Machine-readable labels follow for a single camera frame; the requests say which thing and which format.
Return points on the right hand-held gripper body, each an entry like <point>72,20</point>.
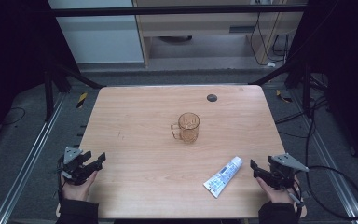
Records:
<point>282,174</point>

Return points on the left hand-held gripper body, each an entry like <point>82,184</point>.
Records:
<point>74,171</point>

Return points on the white toothpaste tube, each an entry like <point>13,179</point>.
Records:
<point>223,177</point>

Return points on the clear amber glass mug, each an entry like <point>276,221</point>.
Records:
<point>189,128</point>

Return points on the person's left hand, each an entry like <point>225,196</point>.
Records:
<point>77,189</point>

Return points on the person's right hand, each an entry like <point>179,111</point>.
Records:
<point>276,195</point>

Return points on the yellow black tape strip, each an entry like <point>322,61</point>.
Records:
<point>81,100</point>
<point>283,97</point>

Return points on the black metal stand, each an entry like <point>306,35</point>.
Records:
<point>306,90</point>
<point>49,93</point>

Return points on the dark round table grommet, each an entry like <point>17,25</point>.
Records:
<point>212,98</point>

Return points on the white cabinet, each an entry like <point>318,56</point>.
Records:
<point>102,40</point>

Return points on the black curtain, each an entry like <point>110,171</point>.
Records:
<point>348,62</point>
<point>15,62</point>

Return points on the light wooden desk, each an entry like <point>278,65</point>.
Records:
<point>199,25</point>

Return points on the aluminium floor rail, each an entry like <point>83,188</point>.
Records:
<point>28,161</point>
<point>329,161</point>

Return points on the black horizontal frame bar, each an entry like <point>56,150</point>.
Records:
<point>167,11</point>

